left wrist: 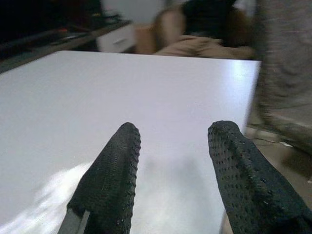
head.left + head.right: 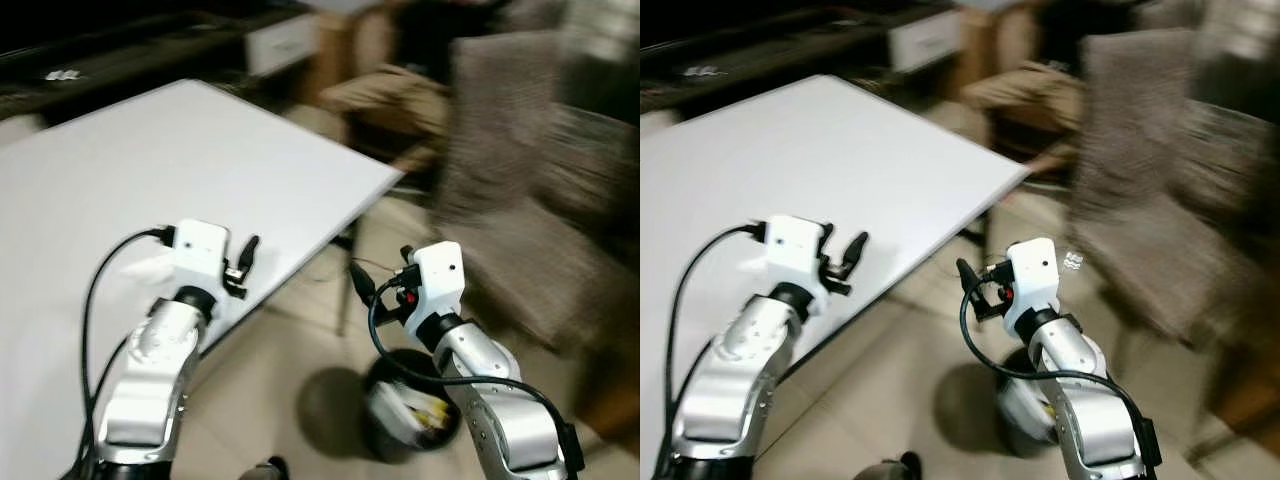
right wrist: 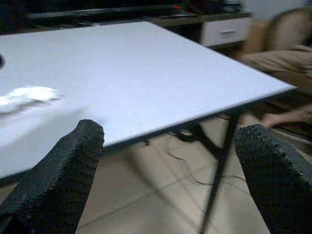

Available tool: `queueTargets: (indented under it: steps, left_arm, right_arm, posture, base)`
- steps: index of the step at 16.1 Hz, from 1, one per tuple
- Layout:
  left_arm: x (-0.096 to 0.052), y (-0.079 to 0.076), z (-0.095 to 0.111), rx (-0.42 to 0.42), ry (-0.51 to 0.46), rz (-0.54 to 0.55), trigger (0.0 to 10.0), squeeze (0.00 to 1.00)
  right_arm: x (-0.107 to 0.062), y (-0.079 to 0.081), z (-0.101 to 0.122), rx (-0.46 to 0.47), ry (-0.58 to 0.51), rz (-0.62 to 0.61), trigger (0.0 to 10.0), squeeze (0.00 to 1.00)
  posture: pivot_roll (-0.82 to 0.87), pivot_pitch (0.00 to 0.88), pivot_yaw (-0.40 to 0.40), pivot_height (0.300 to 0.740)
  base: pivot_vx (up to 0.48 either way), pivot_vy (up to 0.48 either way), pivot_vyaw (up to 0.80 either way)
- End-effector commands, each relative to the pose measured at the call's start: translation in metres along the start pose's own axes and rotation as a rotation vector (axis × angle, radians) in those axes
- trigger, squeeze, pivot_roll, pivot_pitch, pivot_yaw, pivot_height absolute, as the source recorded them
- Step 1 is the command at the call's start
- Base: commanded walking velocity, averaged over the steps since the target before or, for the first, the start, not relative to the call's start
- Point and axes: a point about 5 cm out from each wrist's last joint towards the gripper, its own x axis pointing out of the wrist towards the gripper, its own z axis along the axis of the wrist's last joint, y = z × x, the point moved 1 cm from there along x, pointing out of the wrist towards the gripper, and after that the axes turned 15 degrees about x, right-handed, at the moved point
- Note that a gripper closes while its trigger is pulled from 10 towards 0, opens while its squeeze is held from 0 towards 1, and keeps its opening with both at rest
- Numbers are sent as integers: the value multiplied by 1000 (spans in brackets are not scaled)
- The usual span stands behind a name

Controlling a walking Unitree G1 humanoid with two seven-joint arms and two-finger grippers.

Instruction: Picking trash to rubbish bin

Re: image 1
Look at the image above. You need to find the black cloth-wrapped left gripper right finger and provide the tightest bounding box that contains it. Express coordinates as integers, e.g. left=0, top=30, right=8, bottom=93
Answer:
left=207, top=120, right=312, bottom=234

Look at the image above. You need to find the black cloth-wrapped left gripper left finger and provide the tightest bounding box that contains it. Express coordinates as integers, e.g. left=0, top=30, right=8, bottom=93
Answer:
left=57, top=122, right=141, bottom=234

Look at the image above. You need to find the white table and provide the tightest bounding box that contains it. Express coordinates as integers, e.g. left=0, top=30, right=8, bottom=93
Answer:
left=0, top=50, right=262, bottom=234

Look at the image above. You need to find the grey patterned blanket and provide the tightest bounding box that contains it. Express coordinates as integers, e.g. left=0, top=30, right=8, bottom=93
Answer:
left=251, top=0, right=312, bottom=177

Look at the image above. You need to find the white drawer cabinet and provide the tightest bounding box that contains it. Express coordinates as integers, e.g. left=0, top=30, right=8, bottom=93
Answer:
left=96, top=24, right=136, bottom=54

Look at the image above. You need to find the tan brown sofa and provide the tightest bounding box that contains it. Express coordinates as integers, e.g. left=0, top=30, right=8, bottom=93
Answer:
left=133, top=4, right=256, bottom=60

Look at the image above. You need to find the dark tv stand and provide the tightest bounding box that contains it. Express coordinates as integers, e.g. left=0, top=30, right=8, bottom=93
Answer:
left=0, top=19, right=134, bottom=74

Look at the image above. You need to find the black cushion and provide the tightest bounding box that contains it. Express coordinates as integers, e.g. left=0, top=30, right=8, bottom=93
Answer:
left=182, top=0, right=252, bottom=48

